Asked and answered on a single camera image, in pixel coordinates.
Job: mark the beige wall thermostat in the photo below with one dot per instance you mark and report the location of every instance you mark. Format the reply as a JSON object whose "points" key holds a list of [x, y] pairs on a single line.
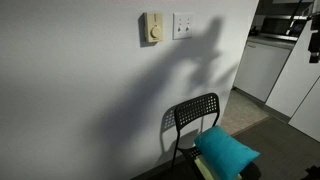
{"points": [[153, 26]]}

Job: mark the black floor object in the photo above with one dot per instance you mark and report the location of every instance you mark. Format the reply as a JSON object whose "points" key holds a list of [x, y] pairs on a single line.
{"points": [[314, 173]]}

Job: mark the white toggle switch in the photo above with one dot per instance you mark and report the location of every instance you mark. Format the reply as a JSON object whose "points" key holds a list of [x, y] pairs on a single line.
{"points": [[179, 29], [187, 28]]}

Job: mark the grey kitchen countertop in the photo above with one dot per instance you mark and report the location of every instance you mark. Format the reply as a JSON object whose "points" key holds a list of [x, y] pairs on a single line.
{"points": [[271, 42]]}

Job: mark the white double switch plate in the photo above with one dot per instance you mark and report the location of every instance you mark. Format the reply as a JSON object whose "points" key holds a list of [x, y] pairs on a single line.
{"points": [[183, 20]]}

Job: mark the white tall cabinet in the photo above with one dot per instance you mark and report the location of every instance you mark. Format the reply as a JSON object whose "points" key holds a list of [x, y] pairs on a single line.
{"points": [[296, 86]]}

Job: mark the black perforated metal chair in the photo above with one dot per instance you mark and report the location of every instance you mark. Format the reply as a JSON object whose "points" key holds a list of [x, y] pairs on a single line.
{"points": [[196, 108]]}

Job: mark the yellow-green cushion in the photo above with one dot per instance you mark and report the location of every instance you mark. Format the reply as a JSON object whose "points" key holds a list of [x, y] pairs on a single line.
{"points": [[204, 168]]}

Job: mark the teal pillow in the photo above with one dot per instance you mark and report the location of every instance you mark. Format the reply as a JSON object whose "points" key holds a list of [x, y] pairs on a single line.
{"points": [[223, 151]]}

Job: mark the white kitchen base cabinet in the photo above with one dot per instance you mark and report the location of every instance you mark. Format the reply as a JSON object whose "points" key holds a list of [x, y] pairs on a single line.
{"points": [[260, 68]]}

